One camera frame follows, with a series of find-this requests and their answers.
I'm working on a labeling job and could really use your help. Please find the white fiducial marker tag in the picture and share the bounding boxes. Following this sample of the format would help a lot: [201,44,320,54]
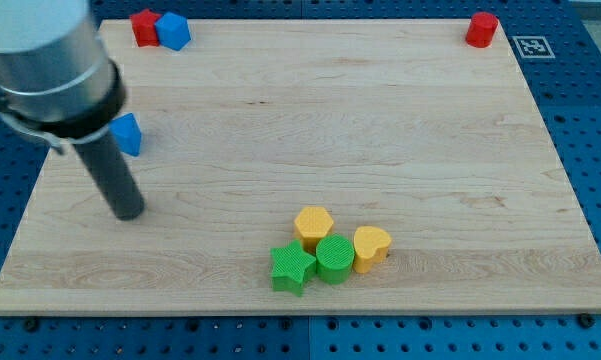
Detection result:
[512,35,555,59]

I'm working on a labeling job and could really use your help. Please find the green star block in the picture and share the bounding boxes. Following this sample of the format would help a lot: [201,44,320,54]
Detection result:
[270,240,317,297]

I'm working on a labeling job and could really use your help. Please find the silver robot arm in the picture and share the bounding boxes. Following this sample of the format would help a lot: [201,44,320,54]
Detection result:
[0,0,144,220]

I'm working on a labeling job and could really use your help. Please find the yellow heart block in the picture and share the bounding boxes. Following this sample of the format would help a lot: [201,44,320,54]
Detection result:
[353,226,392,274]

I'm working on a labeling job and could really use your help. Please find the red block top left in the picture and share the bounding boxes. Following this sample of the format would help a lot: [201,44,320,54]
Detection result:
[129,9,162,47]

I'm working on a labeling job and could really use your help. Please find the yellow hexagon block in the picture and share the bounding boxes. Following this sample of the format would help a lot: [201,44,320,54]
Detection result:
[293,206,334,254]

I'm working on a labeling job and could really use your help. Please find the blue cube block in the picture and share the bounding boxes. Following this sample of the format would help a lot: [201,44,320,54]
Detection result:
[155,12,191,51]

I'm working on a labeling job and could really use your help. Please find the green cylinder block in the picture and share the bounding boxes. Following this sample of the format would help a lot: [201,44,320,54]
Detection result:
[316,234,355,285]

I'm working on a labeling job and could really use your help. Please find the wooden board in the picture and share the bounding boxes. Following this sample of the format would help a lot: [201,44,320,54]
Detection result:
[0,19,601,317]

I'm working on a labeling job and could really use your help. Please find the red cylinder block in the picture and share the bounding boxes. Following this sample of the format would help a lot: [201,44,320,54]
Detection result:
[465,11,499,48]

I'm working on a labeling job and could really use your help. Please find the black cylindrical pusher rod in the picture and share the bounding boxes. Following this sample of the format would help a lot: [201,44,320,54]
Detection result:
[74,131,145,221]

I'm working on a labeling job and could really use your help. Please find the blue triangle block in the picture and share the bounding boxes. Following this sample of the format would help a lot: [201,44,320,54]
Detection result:
[109,113,142,157]

